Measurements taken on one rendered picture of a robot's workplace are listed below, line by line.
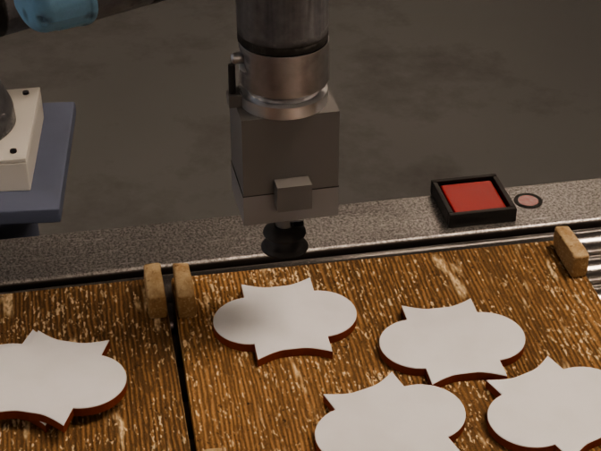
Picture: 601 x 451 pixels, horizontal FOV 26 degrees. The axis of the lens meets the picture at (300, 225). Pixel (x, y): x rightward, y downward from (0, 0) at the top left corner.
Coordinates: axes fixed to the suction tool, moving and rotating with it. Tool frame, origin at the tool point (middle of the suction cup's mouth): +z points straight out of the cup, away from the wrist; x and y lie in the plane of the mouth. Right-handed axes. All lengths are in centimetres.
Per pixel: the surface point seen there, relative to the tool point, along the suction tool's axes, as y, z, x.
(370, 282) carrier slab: 9.6, 9.0, 4.9
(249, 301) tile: -2.9, 8.0, 3.1
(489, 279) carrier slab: 21.3, 9.0, 2.9
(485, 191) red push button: 26.7, 9.7, 19.7
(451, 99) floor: 89, 103, 209
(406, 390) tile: 8.2, 8.0, -12.7
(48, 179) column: -20.7, 15.6, 42.5
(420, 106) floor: 80, 103, 207
